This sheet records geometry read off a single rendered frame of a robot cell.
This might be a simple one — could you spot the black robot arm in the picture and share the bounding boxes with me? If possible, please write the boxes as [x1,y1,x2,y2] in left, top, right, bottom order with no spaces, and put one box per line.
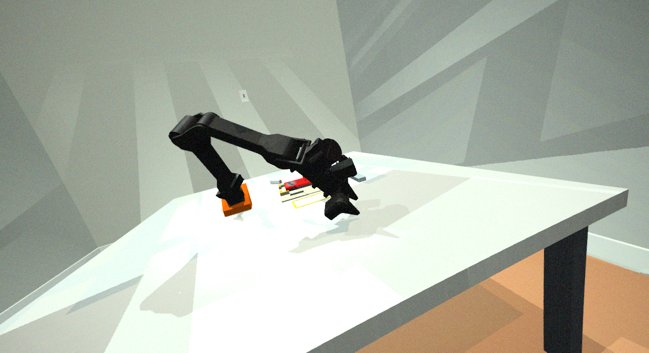
[168,112,357,206]

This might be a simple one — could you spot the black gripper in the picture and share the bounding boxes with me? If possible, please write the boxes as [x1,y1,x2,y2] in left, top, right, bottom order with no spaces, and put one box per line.
[311,167,360,220]

